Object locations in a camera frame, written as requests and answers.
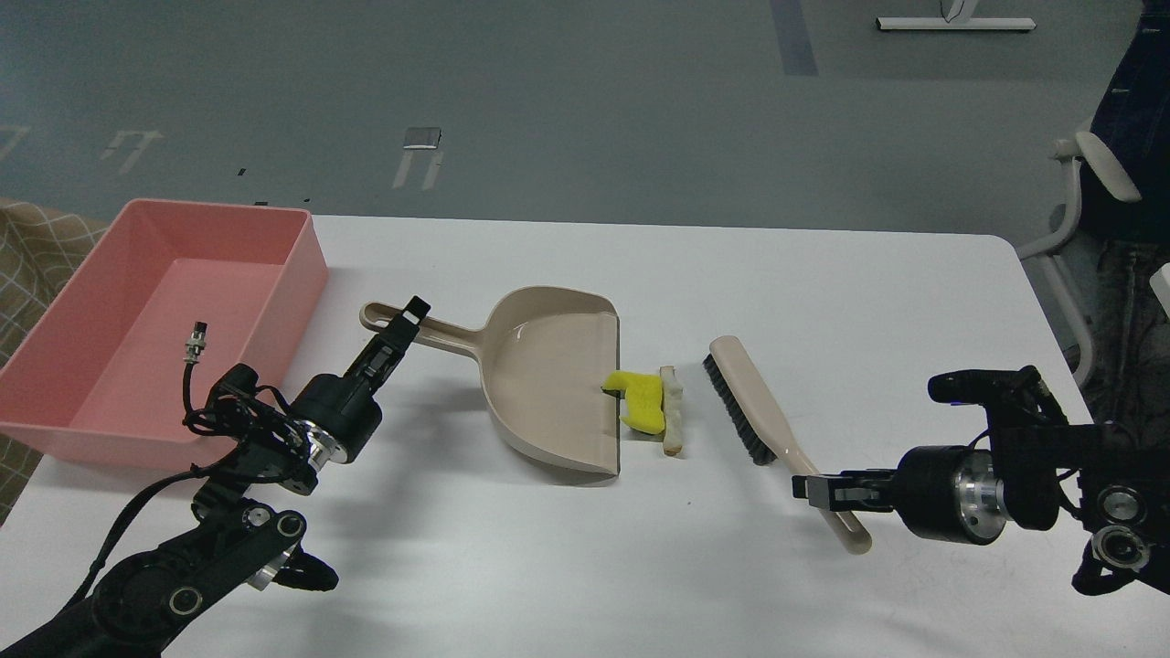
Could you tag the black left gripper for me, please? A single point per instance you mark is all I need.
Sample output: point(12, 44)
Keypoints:
point(340, 412)

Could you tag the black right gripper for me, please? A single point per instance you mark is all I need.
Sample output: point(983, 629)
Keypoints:
point(943, 493)

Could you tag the beige hand brush black bristles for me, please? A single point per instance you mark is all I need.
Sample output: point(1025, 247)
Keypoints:
point(760, 423)

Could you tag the beige plastic dustpan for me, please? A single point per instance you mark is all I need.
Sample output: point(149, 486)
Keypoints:
point(543, 353)

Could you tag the white foam stick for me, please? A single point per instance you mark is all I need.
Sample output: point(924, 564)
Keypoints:
point(673, 435)

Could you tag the yellow sponge piece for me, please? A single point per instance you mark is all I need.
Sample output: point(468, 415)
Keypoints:
point(643, 395)

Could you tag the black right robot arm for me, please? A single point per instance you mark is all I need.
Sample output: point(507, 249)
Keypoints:
point(1036, 465)

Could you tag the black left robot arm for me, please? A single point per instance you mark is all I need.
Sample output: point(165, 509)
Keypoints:
point(139, 606)

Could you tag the pink plastic bin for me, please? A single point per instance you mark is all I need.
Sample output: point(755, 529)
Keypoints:
point(99, 378)

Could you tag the grey floor plate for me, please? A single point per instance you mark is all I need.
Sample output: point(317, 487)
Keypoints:
point(422, 138)

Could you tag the beige checkered cloth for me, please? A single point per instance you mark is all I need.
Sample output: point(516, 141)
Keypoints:
point(41, 248)

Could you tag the white office chair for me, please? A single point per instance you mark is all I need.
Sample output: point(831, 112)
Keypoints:
point(1082, 154)

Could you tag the person in teal jacket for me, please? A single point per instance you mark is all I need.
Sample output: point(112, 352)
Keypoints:
point(1133, 121)

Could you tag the white table leg base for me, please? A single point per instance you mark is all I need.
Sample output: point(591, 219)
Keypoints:
point(958, 16)

